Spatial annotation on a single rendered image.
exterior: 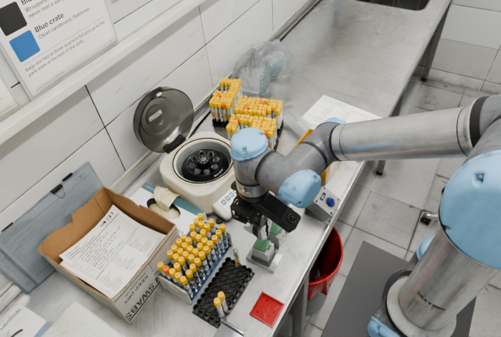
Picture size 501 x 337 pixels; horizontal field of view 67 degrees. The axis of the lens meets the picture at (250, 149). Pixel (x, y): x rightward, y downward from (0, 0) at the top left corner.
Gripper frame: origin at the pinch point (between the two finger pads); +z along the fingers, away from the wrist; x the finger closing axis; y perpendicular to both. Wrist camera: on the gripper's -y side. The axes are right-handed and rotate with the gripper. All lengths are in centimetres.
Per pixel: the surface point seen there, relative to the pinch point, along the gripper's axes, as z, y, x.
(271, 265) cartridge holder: 11.3, -1.8, 1.4
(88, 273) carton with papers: 6.0, 40.2, 27.9
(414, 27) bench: 13, -9, -147
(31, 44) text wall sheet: -46, 55, 3
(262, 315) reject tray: 12.6, -5.4, 14.4
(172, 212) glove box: 7.0, 31.8, 1.3
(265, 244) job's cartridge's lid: 4.6, 0.5, -0.4
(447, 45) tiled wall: 70, -25, -239
